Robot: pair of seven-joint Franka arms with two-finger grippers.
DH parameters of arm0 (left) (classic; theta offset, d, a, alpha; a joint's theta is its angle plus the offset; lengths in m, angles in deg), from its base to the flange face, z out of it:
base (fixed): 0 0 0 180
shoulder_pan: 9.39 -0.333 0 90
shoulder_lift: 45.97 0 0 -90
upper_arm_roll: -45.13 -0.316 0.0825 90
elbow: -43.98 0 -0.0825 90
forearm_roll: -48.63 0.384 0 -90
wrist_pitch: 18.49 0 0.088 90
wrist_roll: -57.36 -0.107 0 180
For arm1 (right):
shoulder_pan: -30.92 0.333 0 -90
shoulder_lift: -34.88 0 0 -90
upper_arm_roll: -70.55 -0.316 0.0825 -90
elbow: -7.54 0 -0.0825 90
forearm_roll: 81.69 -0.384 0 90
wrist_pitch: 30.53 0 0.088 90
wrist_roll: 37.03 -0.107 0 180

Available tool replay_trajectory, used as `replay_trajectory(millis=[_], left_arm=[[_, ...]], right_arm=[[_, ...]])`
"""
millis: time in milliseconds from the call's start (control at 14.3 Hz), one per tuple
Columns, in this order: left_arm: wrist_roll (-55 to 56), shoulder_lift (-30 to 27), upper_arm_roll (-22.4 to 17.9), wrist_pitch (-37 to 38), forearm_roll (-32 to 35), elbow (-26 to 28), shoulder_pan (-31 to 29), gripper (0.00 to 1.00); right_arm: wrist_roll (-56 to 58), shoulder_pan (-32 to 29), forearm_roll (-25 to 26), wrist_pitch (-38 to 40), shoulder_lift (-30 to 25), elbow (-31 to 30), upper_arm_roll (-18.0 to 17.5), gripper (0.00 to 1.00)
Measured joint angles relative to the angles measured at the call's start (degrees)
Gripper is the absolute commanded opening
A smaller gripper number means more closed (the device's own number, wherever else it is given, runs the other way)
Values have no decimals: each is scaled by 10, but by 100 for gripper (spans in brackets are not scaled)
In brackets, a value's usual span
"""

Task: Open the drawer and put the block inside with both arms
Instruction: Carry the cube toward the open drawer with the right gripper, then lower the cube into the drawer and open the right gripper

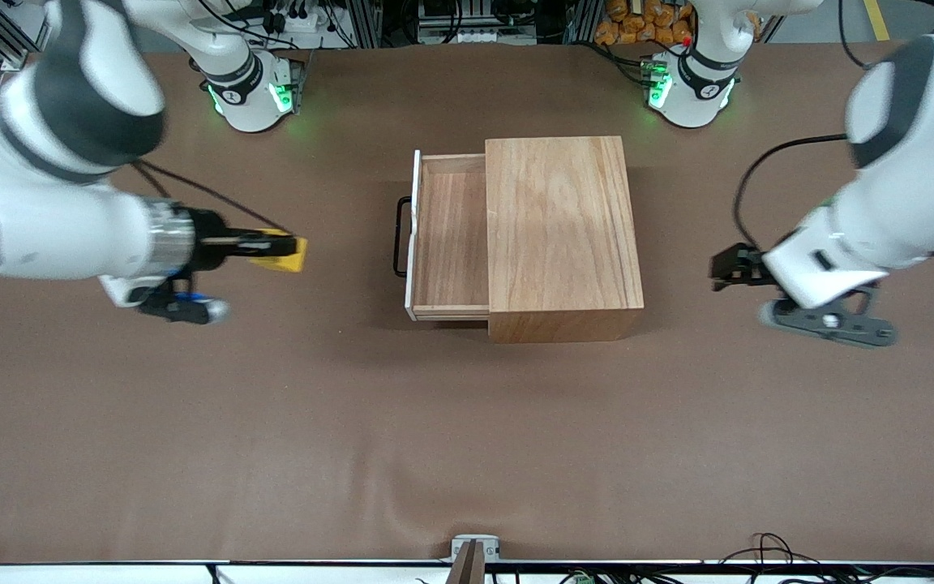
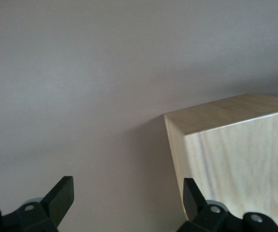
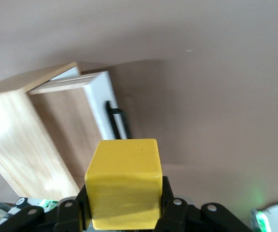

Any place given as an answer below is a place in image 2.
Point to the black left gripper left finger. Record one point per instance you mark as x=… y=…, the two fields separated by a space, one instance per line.
x=54 y=205

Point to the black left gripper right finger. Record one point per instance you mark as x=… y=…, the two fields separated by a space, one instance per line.
x=194 y=205

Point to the light wooden drawer box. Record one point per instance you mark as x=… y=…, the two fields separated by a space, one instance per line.
x=238 y=157

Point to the brown table mat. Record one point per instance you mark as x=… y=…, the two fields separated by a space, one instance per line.
x=81 y=96

